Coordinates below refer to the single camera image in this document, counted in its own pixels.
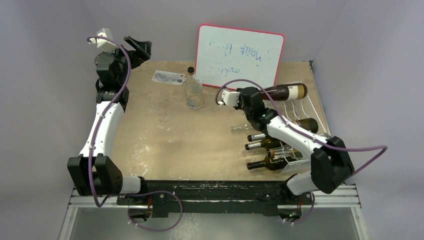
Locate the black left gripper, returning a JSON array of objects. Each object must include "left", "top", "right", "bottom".
[{"left": 104, "top": 37, "right": 151, "bottom": 86}]

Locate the brown wine bottle gold cap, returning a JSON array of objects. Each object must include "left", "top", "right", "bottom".
[{"left": 260, "top": 82, "right": 308, "bottom": 101}]

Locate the white ruler set package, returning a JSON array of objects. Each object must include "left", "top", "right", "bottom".
[{"left": 151, "top": 70, "right": 186, "bottom": 86}]

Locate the clear glass bottle black cap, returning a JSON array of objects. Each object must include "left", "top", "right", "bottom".
[{"left": 182, "top": 66, "right": 203, "bottom": 110}]

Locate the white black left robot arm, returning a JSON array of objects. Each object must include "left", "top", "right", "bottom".
[{"left": 67, "top": 36, "right": 152, "bottom": 205}]

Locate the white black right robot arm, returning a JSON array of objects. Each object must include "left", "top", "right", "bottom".
[{"left": 233, "top": 87, "right": 355, "bottom": 204}]

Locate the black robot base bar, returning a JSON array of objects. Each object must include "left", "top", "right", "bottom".
[{"left": 117, "top": 180, "right": 312, "bottom": 218}]

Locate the clear empty bottle on rack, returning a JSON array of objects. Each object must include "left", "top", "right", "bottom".
[{"left": 230, "top": 123, "right": 259, "bottom": 135}]

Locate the olive bottle silver cap upper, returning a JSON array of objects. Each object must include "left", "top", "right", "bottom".
[{"left": 247, "top": 133, "right": 273, "bottom": 142}]

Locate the olive bottle silver cap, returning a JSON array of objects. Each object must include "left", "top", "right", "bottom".
[
  {"left": 244, "top": 138, "right": 286, "bottom": 150},
  {"left": 247, "top": 133, "right": 273, "bottom": 142}
]

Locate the olive bottle silver cap lower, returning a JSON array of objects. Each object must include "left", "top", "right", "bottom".
[{"left": 244, "top": 138, "right": 286, "bottom": 150}]

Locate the dark olive bottle rear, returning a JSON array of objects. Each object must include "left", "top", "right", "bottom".
[{"left": 294, "top": 118, "right": 319, "bottom": 134}]

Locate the dark green bottle black cap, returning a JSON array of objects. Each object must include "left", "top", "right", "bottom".
[{"left": 246, "top": 155, "right": 297, "bottom": 171}]

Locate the pink framed whiteboard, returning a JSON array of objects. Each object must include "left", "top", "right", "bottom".
[{"left": 195, "top": 24, "right": 285, "bottom": 89}]

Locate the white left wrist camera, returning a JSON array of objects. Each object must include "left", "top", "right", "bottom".
[{"left": 88, "top": 28, "right": 117, "bottom": 53}]

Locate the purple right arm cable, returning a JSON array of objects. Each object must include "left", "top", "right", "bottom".
[{"left": 215, "top": 79, "right": 388, "bottom": 176}]

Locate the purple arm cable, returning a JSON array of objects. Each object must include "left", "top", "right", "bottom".
[
  {"left": 86, "top": 35, "right": 132, "bottom": 209},
  {"left": 215, "top": 79, "right": 388, "bottom": 176}
]

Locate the white wire wine rack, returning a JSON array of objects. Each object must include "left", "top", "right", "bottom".
[{"left": 241, "top": 81, "right": 330, "bottom": 175}]

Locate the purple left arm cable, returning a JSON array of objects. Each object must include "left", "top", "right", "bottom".
[{"left": 86, "top": 35, "right": 132, "bottom": 209}]

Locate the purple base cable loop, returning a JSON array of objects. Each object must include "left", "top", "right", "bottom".
[{"left": 127, "top": 190, "right": 184, "bottom": 233}]

